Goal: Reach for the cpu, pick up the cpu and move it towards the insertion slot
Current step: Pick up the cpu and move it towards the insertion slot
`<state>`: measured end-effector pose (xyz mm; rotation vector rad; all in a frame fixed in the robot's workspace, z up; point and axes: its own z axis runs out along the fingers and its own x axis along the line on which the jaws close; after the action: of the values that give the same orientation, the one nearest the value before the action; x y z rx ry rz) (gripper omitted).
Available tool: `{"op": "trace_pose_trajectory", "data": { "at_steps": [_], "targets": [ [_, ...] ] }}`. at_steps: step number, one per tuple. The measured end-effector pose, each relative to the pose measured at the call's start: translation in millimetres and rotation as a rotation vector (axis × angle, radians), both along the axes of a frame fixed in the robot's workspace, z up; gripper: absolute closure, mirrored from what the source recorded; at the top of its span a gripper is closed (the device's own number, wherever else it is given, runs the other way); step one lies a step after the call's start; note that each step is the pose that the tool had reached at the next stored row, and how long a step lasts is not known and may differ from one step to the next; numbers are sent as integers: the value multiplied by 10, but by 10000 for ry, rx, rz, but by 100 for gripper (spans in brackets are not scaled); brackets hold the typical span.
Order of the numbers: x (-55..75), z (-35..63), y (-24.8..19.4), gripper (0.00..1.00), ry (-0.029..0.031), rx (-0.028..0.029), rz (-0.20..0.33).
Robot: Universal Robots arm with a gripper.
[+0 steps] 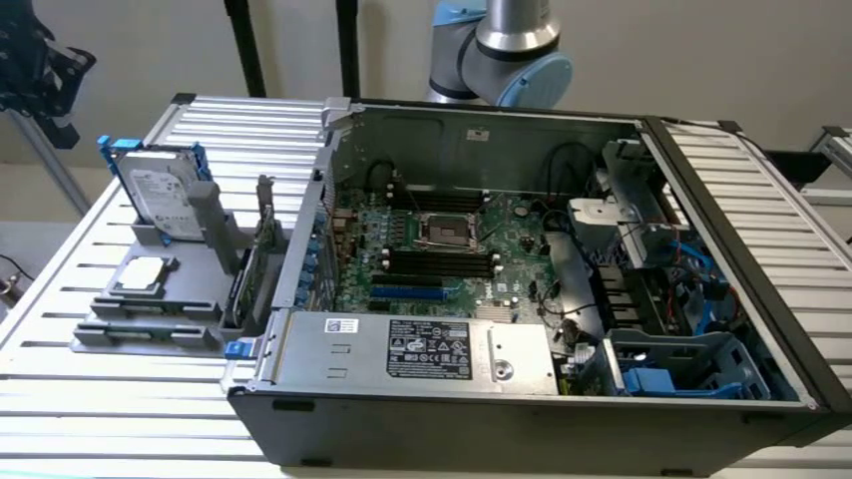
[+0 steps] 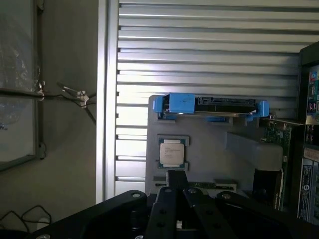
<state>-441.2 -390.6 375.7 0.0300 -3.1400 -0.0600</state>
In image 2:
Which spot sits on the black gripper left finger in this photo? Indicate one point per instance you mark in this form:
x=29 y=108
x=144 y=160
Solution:
x=162 y=214

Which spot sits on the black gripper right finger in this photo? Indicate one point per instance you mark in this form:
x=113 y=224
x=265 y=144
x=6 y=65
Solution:
x=199 y=211

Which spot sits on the silver CPU chip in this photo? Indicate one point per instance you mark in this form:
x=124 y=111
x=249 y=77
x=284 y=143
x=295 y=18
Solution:
x=172 y=154

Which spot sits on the green RAM stick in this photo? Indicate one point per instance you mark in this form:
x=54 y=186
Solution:
x=199 y=184

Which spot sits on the grey printed parts rack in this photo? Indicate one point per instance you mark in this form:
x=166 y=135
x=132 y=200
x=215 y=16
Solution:
x=214 y=149

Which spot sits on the green graphics card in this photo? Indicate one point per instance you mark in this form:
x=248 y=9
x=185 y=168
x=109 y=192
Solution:
x=276 y=134

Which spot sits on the disk drive with blue carrier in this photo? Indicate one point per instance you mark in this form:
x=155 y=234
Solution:
x=182 y=102

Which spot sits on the motherboard with printed labels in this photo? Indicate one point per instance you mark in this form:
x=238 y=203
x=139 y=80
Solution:
x=312 y=159

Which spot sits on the metal spring clamp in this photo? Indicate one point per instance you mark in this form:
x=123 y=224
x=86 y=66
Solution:
x=77 y=97

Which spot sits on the grey framed glass panel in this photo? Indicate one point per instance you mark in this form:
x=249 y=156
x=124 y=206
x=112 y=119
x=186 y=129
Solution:
x=17 y=87

